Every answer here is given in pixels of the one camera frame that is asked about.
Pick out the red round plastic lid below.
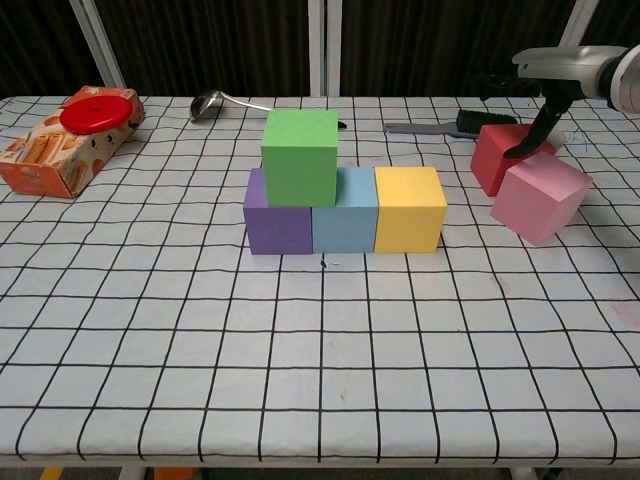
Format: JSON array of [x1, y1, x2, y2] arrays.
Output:
[[59, 95, 135, 135]]

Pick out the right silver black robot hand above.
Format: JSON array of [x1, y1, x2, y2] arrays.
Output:
[[467, 45, 626, 160]]

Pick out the red foam cube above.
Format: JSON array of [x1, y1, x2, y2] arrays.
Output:
[[470, 123, 558, 198]]

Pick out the white black grid tablecloth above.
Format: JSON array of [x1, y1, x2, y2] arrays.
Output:
[[0, 94, 640, 462]]

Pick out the steel ladle black handle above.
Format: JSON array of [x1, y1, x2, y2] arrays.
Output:
[[189, 88, 348, 131]]

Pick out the white table frame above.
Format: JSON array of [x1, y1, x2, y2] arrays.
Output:
[[119, 465, 564, 480]]

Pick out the yellow foam cube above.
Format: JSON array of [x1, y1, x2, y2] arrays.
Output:
[[373, 166, 448, 254]]

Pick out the purple foam cube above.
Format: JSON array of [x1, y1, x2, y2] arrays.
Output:
[[243, 167, 315, 257]]

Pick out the grey brush black bristles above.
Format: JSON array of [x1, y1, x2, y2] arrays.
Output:
[[383, 109, 519, 140]]

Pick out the green foam cube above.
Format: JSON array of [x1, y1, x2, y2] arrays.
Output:
[[261, 109, 340, 208]]

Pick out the orange snack box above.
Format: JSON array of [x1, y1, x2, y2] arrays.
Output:
[[0, 85, 147, 200]]

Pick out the pink foam cube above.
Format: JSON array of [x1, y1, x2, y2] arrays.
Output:
[[489, 150, 594, 248]]

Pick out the light blue foam cube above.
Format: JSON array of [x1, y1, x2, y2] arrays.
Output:
[[311, 167, 380, 254]]

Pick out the dark pleated curtain panel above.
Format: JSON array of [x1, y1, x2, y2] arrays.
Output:
[[574, 0, 640, 51], [339, 0, 572, 97], [0, 0, 107, 99], [93, 0, 311, 97]]

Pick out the white slanted frame post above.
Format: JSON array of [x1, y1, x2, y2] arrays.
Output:
[[68, 0, 127, 94], [539, 0, 599, 97]]

